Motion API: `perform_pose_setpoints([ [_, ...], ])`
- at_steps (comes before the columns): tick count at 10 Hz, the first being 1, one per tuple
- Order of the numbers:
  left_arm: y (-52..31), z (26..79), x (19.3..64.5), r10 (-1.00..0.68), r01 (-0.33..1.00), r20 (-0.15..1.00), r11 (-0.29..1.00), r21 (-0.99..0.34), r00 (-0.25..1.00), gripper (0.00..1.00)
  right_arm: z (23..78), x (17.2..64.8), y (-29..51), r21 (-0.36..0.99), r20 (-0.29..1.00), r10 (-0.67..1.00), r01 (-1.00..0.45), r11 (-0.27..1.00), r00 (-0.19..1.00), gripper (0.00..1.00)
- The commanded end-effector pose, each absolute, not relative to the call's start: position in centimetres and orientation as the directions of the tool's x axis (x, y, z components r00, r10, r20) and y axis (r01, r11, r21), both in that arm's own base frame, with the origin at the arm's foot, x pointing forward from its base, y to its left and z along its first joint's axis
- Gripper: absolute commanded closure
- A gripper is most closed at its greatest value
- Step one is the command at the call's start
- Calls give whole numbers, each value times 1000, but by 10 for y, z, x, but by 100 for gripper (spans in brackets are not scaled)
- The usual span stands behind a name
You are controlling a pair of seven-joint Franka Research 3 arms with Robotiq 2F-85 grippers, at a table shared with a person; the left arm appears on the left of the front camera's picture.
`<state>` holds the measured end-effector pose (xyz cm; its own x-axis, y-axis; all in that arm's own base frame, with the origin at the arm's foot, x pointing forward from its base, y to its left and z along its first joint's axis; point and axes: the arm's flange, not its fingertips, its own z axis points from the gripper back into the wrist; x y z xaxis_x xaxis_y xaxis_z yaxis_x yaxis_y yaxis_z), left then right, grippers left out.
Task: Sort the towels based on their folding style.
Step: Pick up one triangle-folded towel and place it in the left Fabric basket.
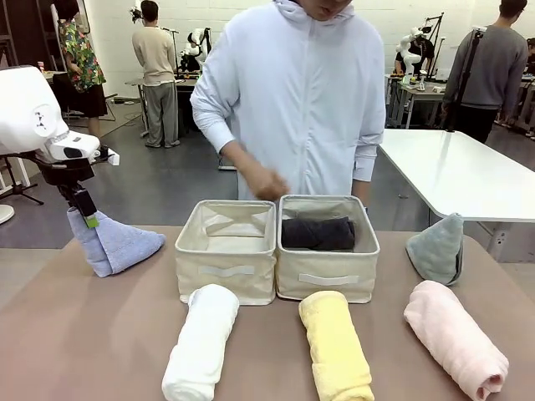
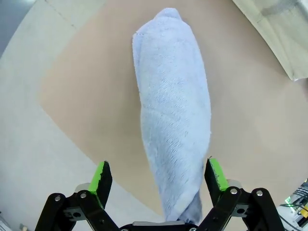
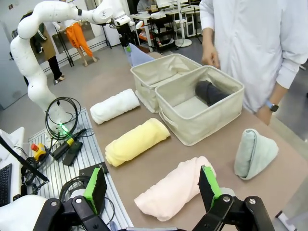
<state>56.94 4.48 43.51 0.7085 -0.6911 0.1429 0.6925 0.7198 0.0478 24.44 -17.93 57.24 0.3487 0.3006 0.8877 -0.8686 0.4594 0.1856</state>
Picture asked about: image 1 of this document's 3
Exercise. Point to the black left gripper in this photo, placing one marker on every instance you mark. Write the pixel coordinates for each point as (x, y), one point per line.
(67, 169)

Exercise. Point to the blue cone-folded towel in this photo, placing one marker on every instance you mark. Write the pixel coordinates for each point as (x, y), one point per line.
(121, 246)

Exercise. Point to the white towel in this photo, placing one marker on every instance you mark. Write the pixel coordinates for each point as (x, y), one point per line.
(200, 342)

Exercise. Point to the yellow towel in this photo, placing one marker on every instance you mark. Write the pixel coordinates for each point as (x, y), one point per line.
(334, 342)

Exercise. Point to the grey-green cone-folded towel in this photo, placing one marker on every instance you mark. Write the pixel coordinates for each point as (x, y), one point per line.
(439, 250)

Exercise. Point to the pink towel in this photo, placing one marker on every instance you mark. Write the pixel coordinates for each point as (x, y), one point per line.
(451, 334)

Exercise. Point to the person's right forearm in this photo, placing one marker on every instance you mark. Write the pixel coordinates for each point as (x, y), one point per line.
(242, 160)

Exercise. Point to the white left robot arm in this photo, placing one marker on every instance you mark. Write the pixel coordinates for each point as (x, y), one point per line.
(25, 108)

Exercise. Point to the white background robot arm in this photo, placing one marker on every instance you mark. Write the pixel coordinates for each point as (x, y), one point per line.
(411, 50)
(196, 46)

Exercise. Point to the person's left forearm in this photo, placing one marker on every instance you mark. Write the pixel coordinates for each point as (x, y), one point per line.
(360, 192)

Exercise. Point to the person's right hand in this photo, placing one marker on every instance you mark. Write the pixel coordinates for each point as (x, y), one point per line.
(272, 186)

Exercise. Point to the black floor stand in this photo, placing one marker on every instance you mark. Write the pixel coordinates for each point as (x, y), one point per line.
(16, 184)

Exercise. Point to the white round stand base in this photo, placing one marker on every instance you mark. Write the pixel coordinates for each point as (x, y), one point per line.
(5, 214)

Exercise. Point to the woman in floral shirt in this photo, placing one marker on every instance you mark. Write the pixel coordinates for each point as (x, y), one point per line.
(81, 62)

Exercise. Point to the man in beige shirt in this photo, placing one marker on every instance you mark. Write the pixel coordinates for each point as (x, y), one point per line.
(156, 71)

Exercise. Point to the grey background workbench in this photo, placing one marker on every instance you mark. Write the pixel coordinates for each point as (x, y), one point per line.
(418, 94)
(184, 83)

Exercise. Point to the beige fabric bin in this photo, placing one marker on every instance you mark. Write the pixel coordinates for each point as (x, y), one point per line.
(330, 277)
(225, 271)

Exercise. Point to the dark grey rolled towel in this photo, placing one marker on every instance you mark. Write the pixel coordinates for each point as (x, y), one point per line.
(317, 234)

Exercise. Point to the person in white hoodie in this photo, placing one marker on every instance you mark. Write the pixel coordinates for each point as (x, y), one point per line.
(301, 104)

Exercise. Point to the white table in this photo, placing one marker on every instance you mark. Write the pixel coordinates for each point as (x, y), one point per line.
(455, 171)

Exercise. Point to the man in grey sweater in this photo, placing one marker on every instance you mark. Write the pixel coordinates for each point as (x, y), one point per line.
(487, 71)

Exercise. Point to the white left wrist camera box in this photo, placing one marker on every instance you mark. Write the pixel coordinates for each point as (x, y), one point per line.
(109, 158)

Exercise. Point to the black camera tripod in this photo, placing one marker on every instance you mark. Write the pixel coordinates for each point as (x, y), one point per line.
(466, 79)

